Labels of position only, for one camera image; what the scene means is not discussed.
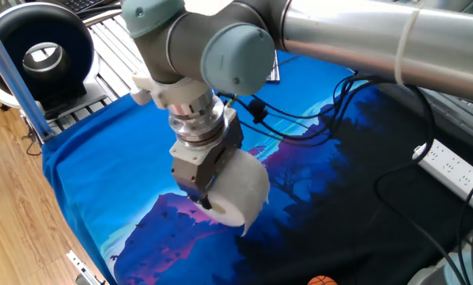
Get grey Schunk gripper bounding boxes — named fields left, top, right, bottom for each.
left=169, top=122, right=245, bottom=211

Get white toilet paper roll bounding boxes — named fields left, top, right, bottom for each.
left=192, top=148, right=271, bottom=238

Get blue landscape print tablecloth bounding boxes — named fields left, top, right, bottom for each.
left=41, top=49, right=473, bottom=285

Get small orange basketball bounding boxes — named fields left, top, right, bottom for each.
left=306, top=275, right=339, bottom=285

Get black keyboard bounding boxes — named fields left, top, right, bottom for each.
left=56, top=0, right=107, bottom=13

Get white power strip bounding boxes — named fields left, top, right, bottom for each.
left=412, top=138, right=473, bottom=219

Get metal rail bracket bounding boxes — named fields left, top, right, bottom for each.
left=65, top=249, right=107, bottom=285

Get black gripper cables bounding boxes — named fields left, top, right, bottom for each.
left=216, top=70, right=437, bottom=187

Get aluminium frame post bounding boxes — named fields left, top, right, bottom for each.
left=0, top=11, right=56, bottom=143

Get black round ring device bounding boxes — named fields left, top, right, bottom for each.
left=0, top=2, right=101, bottom=116

